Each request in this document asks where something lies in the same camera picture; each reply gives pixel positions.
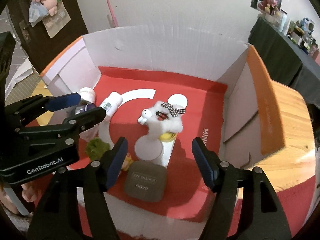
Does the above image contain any clear plastic bag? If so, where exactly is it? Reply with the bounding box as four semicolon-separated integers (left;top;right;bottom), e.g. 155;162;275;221
28;1;48;27

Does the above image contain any pink rabbit plush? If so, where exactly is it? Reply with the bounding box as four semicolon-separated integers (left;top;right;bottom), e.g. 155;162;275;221
259;0;278;13

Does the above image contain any white cylindrical jar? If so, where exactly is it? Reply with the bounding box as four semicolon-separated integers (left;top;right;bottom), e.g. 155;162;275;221
79;87;96;104

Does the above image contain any orange and white cardboard box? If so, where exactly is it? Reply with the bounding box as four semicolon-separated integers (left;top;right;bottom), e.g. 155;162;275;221
40;25;287;240

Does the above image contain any white fluffy plush toy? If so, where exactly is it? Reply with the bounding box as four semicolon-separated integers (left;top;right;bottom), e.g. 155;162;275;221
138;101;187;140

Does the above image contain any green plush toy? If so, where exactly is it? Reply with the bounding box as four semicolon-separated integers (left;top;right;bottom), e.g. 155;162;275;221
85;138;111;159

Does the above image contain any cluster of bottles and boxes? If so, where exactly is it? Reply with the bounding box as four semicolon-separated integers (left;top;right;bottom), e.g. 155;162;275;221
265;10;320;60

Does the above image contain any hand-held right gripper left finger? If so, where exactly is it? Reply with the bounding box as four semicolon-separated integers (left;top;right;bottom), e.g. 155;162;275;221
26;136;129;240

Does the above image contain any beige hanging organiser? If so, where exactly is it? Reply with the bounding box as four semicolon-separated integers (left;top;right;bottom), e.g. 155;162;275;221
42;4;72;38

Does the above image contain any white paper sheet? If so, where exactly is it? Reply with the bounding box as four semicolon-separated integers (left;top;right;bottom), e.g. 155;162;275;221
5;57;33;95

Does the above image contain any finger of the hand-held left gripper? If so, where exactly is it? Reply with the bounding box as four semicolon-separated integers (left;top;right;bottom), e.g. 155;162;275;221
19;107;107;143
5;92;82;128

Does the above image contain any pink plush toy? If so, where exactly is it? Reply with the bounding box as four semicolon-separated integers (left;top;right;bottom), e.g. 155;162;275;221
41;0;59;15

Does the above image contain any small doll figure toy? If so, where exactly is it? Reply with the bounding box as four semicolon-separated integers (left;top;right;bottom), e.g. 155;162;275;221
121;152;133;172

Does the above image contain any clear plastic box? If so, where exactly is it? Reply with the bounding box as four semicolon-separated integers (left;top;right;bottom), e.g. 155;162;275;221
79;122;100;143

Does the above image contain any yellow bottle cap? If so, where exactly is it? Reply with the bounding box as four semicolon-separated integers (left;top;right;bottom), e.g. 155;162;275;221
160;131;177;143

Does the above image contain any red knitted mat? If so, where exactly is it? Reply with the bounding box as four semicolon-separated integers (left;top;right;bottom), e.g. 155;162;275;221
72;172;316;240

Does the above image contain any grey eyeshadow case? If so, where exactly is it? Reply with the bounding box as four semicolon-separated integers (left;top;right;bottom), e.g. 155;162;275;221
123;161;167;202

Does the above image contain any white bottle with barcode label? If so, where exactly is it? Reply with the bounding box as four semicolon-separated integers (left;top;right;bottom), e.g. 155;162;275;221
99;92;123;117

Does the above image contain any dark blue bottle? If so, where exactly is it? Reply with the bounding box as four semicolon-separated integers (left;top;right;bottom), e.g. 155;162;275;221
71;102;97;117

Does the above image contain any side table with dark cloth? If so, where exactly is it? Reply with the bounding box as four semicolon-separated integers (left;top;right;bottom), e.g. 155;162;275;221
248;17;320;103

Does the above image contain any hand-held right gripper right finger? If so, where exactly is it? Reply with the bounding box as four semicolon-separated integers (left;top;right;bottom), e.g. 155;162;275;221
191;137;293;240

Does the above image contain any person's left hand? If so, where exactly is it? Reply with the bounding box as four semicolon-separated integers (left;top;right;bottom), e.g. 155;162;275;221
21;182;38;203

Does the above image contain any pink stick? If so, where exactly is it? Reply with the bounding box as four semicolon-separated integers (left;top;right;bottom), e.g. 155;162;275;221
106;0;118;27

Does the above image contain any metal door handle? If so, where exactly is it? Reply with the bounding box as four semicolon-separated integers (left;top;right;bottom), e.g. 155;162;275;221
19;20;30;42

